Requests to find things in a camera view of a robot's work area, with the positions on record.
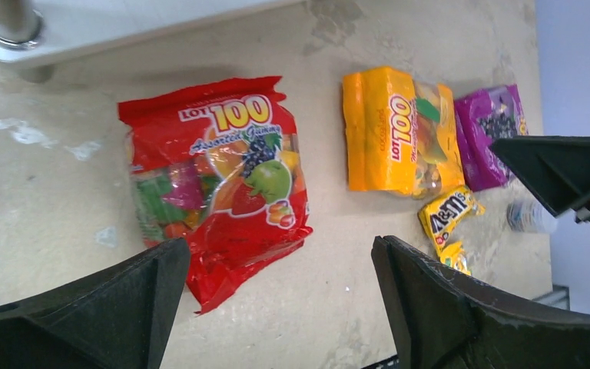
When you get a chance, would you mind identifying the aluminium frame rail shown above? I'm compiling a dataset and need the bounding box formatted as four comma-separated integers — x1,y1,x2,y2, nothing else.
533,285,571,311

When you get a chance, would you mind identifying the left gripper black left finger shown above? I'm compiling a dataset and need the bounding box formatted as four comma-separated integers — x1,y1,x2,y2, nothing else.
0,238,191,368

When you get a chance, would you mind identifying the orange mango gummy bag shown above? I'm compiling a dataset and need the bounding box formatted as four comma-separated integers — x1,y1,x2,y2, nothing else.
342,66,466,198

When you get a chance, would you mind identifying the purple grape gummy bag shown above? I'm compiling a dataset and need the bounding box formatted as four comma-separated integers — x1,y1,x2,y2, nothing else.
454,85,528,192

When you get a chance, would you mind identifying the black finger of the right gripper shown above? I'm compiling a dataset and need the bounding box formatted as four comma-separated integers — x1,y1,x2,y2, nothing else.
490,135,590,223

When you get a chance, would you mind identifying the yellow m&m's bag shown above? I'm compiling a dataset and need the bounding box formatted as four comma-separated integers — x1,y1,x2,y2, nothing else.
418,185,486,254
439,241,472,276

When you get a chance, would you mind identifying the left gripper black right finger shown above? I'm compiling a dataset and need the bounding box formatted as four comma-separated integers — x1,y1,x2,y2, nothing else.
371,236,590,368

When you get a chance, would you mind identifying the clear plastic cup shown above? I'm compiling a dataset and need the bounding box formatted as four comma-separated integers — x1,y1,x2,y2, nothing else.
506,199,558,234

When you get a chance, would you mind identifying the white two-tier shelf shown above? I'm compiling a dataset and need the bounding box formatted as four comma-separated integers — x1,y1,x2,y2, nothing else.
0,0,288,83

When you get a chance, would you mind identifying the red assorted gummy bag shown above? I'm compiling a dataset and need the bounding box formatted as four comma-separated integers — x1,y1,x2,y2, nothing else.
118,76,313,314

